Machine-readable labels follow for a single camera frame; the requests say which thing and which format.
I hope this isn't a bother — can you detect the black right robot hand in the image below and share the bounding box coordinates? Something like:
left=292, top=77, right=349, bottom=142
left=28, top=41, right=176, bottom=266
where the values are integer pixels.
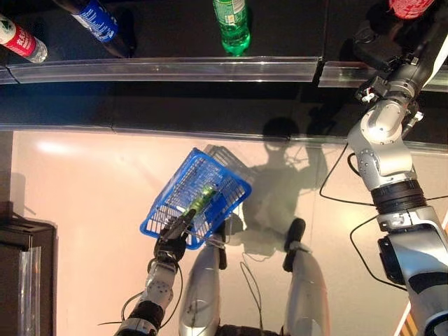
left=351, top=14, right=448, bottom=70

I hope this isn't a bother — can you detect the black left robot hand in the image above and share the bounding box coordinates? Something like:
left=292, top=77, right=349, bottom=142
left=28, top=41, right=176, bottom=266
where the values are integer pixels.
left=153, top=208, right=197, bottom=265

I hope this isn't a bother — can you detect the Coca-Cola bottle red cap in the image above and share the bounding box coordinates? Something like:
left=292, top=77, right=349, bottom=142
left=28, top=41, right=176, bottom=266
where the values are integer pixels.
left=387, top=0, right=439, bottom=21

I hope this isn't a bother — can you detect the blue plastic shopping basket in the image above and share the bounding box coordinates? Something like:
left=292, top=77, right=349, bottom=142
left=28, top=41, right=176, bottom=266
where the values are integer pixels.
left=139, top=147, right=253, bottom=251

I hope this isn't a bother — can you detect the clear water bottle red label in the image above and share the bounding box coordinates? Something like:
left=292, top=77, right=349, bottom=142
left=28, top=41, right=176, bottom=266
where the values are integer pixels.
left=0, top=13, right=49, bottom=64

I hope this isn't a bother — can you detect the green bottle in basket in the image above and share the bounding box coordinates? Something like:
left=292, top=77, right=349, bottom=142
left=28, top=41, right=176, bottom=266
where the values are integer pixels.
left=187, top=187, right=216, bottom=214

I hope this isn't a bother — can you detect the silver left robot leg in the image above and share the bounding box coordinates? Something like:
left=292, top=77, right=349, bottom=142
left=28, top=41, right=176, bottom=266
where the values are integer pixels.
left=178, top=229, right=228, bottom=336

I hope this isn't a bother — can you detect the silver robot leg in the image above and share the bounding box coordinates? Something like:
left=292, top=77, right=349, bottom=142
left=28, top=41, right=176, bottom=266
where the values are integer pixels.
left=281, top=217, right=330, bottom=336
left=178, top=229, right=228, bottom=336

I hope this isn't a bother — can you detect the black robot waist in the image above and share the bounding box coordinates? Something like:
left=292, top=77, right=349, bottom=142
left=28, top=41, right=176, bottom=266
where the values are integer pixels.
left=216, top=323, right=284, bottom=336

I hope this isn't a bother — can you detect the black low shelf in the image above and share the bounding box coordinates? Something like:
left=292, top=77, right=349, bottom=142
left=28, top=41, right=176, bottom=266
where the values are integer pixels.
left=0, top=83, right=448, bottom=157

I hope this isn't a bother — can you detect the silver right robot leg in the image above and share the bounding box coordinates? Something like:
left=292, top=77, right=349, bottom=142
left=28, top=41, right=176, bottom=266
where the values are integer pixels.
left=281, top=217, right=330, bottom=336

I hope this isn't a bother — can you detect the green Sprite bottle yellow cap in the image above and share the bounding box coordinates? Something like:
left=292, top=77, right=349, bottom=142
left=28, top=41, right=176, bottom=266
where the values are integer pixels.
left=212, top=0, right=252, bottom=57

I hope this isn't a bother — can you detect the black low display cabinet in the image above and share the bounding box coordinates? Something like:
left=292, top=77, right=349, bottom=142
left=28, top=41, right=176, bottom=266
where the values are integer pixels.
left=0, top=201, right=59, bottom=336

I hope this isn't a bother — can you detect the black drinks shelf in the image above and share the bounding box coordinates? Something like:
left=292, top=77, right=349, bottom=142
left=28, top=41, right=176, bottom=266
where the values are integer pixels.
left=0, top=0, right=448, bottom=88

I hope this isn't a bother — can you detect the Pepsi bottle blue cap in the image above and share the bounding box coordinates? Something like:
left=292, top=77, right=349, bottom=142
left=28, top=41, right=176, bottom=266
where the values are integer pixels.
left=52, top=0, right=136, bottom=60

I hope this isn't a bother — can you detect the black thin cable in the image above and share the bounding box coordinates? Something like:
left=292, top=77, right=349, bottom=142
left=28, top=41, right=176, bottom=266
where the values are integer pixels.
left=318, top=139, right=379, bottom=208
left=120, top=260, right=185, bottom=328
left=349, top=213, right=410, bottom=291

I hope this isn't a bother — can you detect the clear plastic price rail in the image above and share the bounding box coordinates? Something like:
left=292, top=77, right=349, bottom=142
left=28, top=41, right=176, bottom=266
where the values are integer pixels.
left=6, top=55, right=321, bottom=85
left=17, top=246, right=42, bottom=336
left=317, top=59, right=448, bottom=88
left=0, top=64, right=18, bottom=85

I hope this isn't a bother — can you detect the thin grey wire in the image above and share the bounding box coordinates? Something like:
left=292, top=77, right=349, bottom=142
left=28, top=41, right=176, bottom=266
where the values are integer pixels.
left=239, top=251, right=267, bottom=330

